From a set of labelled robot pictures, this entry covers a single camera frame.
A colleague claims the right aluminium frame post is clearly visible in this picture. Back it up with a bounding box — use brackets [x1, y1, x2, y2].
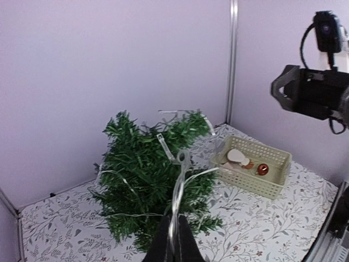
[225, 0, 239, 124]

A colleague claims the red ball ornament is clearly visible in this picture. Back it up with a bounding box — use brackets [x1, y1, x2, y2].
[256, 164, 269, 176]

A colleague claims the left aluminium frame post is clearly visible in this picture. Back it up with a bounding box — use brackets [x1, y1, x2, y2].
[1, 189, 26, 262]

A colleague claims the cream balloon ornament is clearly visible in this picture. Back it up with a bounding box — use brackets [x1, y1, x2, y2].
[227, 149, 254, 169]

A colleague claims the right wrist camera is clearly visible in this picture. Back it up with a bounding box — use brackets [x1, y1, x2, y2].
[312, 10, 349, 69]

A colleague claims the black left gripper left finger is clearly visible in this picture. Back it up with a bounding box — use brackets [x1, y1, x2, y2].
[142, 215, 174, 262]

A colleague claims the floral patterned table mat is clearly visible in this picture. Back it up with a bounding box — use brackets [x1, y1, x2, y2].
[22, 125, 337, 261]

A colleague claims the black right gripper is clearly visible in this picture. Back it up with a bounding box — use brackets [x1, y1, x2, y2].
[270, 65, 348, 122]

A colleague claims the clear string light garland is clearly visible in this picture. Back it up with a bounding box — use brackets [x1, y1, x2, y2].
[91, 110, 222, 250]

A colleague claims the cream perforated plastic basket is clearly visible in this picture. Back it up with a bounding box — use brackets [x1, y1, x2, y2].
[211, 135, 292, 200]

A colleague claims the pink bow ornament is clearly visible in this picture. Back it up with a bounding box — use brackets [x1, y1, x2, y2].
[222, 162, 240, 171]

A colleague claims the right black cable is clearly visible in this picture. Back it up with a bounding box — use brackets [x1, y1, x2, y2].
[299, 23, 346, 134]

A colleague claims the aluminium frame post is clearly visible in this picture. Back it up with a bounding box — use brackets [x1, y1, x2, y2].
[1, 189, 26, 262]
[225, 0, 239, 124]

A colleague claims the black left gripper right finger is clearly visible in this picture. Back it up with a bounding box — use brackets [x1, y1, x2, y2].
[174, 215, 204, 262]

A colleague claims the small green christmas tree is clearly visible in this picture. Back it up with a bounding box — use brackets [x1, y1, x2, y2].
[91, 110, 212, 252]

